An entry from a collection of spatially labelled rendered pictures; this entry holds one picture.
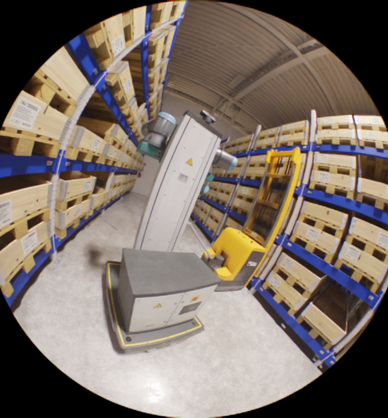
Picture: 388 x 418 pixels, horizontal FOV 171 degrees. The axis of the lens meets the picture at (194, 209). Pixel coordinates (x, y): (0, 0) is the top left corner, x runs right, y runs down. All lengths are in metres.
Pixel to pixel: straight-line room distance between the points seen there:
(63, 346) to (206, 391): 1.13
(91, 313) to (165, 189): 1.31
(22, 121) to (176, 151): 1.04
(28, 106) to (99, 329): 1.62
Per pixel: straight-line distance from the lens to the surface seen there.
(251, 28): 6.74
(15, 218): 1.18
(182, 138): 0.86
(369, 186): 2.29
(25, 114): 1.03
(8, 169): 1.12
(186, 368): 1.41
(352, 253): 2.05
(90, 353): 1.34
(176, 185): 0.85
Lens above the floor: 1.30
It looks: 8 degrees down
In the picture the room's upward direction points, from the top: 22 degrees clockwise
